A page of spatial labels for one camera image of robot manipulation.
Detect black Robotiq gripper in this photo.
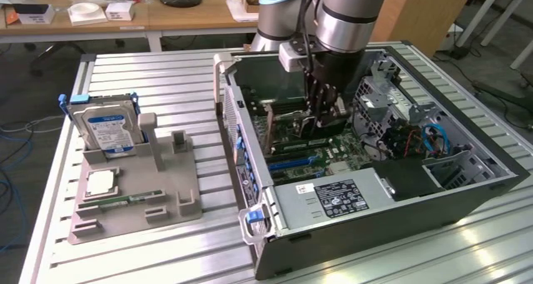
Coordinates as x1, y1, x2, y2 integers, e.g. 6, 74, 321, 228
306, 49, 366, 93

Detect graphics card with metal bracket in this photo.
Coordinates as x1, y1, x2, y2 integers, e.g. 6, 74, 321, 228
265, 104, 349, 155

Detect silver disk bay cage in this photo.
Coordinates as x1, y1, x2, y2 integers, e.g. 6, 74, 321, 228
353, 74, 422, 141

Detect green motherboard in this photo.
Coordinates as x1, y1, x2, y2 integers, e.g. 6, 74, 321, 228
249, 95, 377, 185

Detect wooden cabinet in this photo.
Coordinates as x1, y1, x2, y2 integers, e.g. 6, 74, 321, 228
366, 0, 478, 57

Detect RAM stick with white label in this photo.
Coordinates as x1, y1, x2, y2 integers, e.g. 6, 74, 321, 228
271, 136, 331, 154

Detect blue expansion slot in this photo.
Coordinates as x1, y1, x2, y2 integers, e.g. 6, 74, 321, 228
266, 158, 313, 172

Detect white table legs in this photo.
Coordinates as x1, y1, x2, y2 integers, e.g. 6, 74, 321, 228
454, 0, 533, 70

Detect black floor stand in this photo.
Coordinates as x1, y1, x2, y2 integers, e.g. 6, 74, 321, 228
472, 79, 533, 112

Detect grey power supply unit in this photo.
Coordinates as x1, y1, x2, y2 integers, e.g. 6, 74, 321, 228
271, 167, 396, 235

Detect open black PC case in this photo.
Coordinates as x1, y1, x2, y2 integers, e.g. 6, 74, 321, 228
213, 45, 532, 281

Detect small white cardboard box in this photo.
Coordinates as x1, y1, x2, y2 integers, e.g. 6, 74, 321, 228
104, 1, 136, 21

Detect hard disk with blue label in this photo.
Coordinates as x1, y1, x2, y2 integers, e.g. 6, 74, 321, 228
67, 95, 139, 159

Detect white round holder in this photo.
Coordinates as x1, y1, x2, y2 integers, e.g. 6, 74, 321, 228
67, 2, 110, 27

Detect blue plastic disk caddy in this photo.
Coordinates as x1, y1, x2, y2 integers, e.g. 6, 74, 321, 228
58, 90, 147, 145

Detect green RAM stick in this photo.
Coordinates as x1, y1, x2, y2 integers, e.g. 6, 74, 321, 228
78, 189, 164, 210

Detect silver CPU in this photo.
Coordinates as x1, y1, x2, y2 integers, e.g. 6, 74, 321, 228
84, 170, 119, 197

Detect grey printed parts rack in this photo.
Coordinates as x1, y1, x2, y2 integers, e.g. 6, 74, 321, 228
66, 111, 205, 246

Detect black chair base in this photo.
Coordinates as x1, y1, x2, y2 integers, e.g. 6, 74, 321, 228
24, 39, 127, 76

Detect white box with black lid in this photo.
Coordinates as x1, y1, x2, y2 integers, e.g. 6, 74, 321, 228
12, 3, 56, 25

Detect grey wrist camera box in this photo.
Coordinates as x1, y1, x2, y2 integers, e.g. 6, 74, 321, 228
278, 41, 318, 73

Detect blue wire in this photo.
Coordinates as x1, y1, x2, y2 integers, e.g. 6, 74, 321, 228
421, 123, 453, 156

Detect wooden desk with white frame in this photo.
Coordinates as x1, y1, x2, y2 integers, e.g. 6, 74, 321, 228
0, 0, 377, 52

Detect grey floor cable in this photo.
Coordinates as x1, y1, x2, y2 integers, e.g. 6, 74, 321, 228
0, 114, 64, 134

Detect blue floor cable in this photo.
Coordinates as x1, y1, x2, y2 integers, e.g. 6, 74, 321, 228
0, 133, 35, 253

